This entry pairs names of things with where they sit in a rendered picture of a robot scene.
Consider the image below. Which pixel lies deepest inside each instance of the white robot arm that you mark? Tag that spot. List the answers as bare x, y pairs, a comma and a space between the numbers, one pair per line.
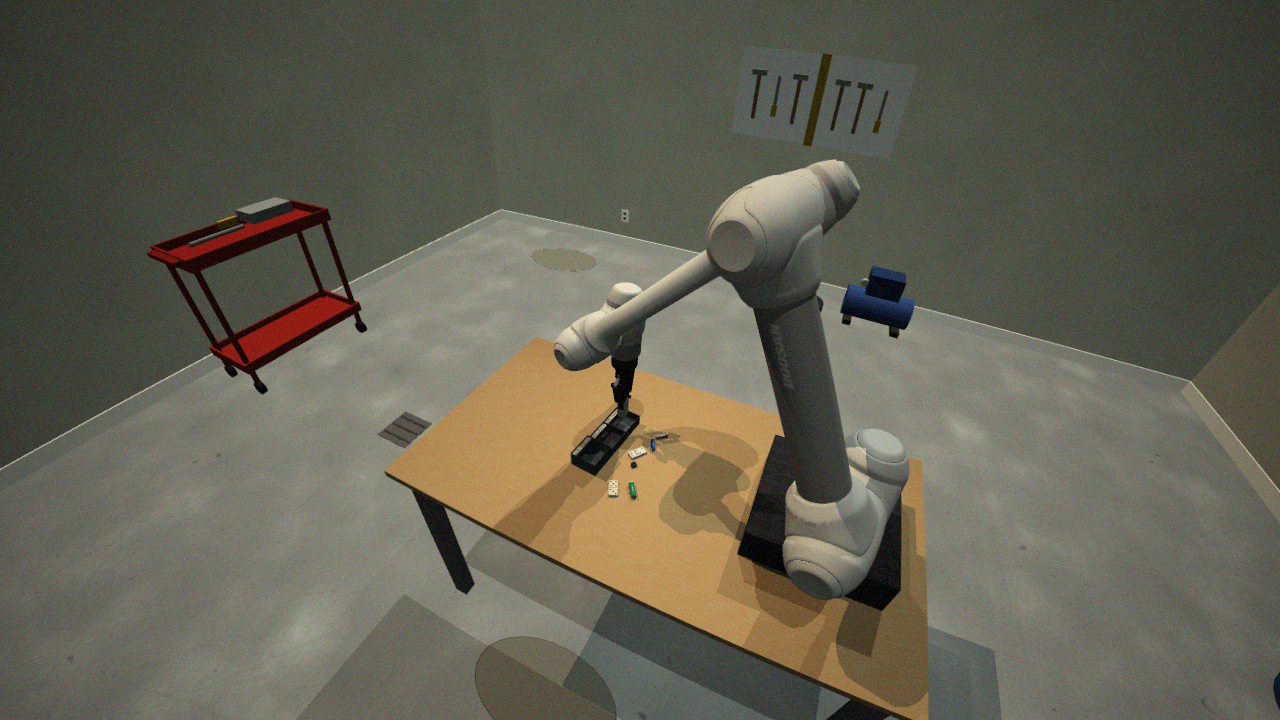
772, 231

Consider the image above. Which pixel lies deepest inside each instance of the grey three-compartment labelled bin rack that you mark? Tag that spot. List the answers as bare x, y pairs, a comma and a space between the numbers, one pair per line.
603, 441

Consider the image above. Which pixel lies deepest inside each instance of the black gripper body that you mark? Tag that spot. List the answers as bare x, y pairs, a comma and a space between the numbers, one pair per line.
623, 367

